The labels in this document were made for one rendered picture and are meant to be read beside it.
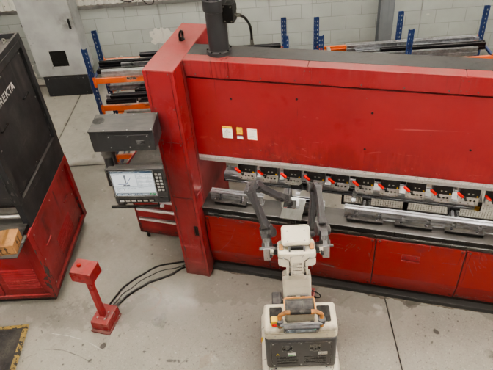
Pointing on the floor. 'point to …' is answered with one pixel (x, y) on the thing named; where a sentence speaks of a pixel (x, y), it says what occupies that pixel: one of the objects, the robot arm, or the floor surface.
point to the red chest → (147, 215)
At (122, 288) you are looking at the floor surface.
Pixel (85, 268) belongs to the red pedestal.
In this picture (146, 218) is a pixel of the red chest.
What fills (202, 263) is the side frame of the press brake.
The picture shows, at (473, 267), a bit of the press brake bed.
